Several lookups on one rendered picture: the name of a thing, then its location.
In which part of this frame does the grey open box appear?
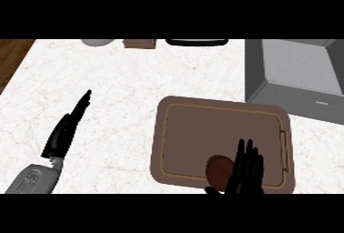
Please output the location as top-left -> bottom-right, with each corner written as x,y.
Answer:
244,38 -> 344,126

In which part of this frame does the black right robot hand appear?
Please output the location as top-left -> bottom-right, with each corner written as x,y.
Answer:
204,138 -> 266,195

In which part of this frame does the brown cupcake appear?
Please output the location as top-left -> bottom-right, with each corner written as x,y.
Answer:
204,154 -> 237,193

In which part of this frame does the grey round bowl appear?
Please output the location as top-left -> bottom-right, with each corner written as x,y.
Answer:
82,38 -> 117,47

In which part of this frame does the brown wooden block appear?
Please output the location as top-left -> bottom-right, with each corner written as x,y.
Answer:
123,38 -> 157,49

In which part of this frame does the brown tray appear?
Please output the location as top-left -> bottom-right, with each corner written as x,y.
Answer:
150,96 -> 297,195

